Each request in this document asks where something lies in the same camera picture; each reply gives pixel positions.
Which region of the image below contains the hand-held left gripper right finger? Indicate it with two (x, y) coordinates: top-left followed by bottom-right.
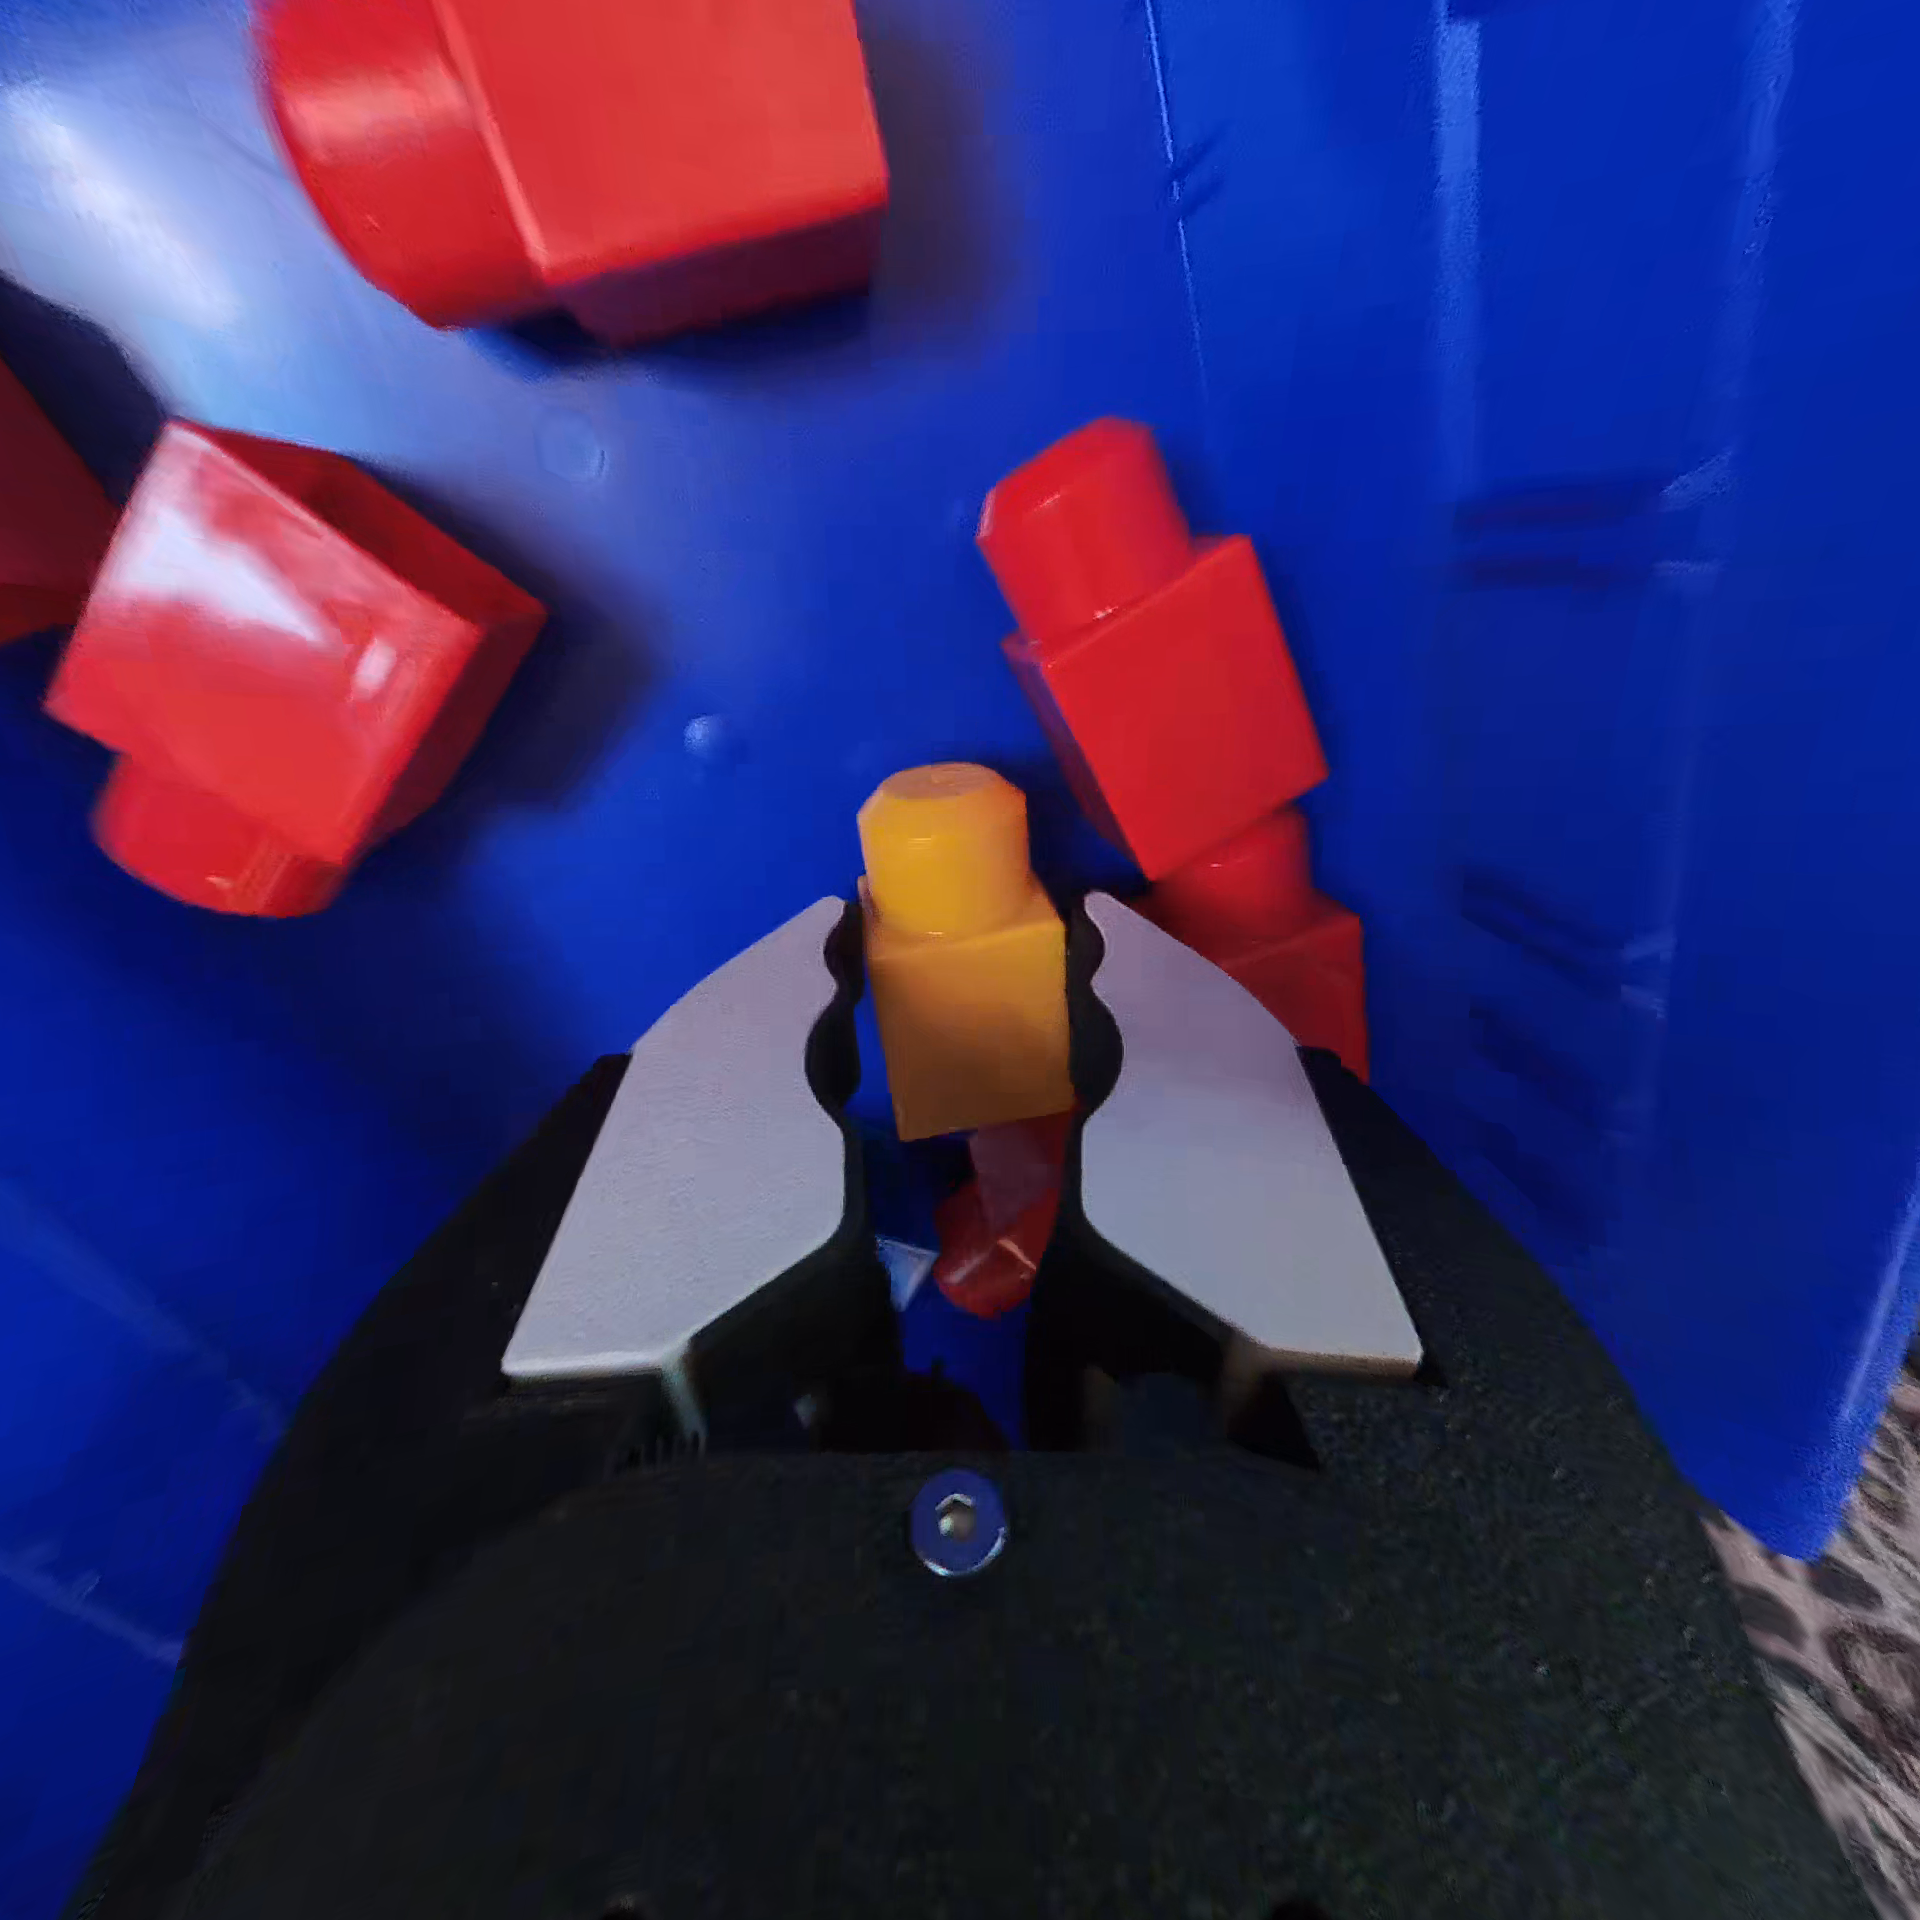
(1025, 889), (1428, 1451)

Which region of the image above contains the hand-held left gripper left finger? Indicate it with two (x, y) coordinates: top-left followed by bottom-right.
(498, 894), (903, 1451)

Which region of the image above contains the yellow mega block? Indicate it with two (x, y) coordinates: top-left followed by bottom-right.
(856, 763), (1076, 1142)

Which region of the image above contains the blue plastic bin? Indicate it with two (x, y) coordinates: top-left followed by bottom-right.
(0, 0), (1920, 1920)

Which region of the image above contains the red mega block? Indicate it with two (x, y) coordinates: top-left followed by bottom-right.
(0, 361), (121, 648)
(1133, 810), (1371, 1083)
(45, 420), (550, 920)
(974, 416), (1332, 885)
(255, 0), (890, 348)
(932, 1117), (1075, 1320)

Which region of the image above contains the person's leopard print clothing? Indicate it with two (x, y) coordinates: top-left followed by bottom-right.
(1702, 1351), (1920, 1920)

